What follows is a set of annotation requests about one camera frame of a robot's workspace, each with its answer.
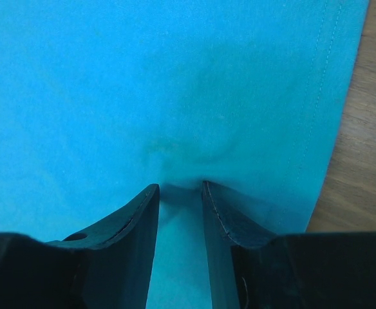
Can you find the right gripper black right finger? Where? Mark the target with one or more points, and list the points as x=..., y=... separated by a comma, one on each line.
x=252, y=267

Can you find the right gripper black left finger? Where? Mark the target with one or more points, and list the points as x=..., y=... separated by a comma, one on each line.
x=106, y=265

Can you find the turquoise t shirt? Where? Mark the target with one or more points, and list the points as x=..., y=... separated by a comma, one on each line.
x=99, y=99

